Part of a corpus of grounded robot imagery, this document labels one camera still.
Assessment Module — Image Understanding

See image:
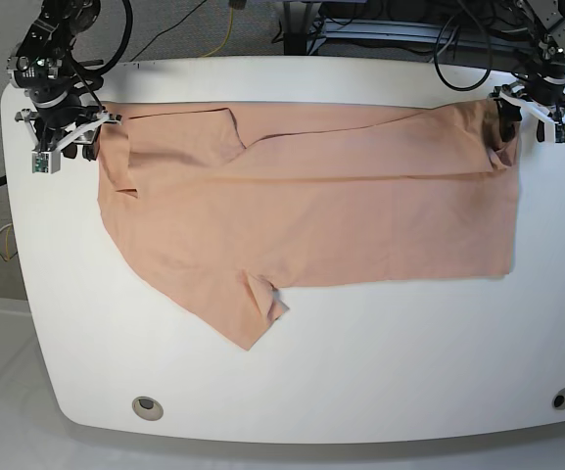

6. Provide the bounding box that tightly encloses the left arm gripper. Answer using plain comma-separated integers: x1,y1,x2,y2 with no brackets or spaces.
489,79,565,145

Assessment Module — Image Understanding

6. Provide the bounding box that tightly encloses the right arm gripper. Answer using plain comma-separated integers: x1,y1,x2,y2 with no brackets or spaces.
14,102,122,161

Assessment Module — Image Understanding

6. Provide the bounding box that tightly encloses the peach pink T-shirt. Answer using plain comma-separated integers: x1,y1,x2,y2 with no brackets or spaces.
98,100,519,349

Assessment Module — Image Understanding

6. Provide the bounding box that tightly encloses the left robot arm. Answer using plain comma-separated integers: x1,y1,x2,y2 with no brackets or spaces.
432,1,565,144

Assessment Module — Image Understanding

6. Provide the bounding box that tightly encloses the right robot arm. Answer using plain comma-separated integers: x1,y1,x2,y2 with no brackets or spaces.
7,1,133,173

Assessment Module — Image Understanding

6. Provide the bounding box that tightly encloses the left round table grommet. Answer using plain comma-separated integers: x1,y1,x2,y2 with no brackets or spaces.
132,397,164,421

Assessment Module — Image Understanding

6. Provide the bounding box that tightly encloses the round table grommet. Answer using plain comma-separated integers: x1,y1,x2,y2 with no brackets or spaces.
132,397,164,421
552,388,565,410

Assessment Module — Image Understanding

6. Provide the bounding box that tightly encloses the right round table grommet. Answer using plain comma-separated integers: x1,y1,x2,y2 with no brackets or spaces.
552,388,565,410

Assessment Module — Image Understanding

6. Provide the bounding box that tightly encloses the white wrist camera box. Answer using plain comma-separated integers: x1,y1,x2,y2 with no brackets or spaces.
542,122,565,144
31,151,62,174

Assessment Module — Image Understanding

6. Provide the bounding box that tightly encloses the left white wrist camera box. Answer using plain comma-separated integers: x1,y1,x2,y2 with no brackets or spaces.
542,122,565,144

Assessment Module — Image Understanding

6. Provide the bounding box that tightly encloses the aluminium frame rail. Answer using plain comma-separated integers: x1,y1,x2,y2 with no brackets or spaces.
321,19,531,52

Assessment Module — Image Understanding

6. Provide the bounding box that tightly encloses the yellow cable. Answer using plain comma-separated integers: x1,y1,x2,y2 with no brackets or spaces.
204,0,244,59

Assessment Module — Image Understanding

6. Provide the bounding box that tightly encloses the black table leg post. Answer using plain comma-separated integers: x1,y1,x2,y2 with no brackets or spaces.
275,1,321,56

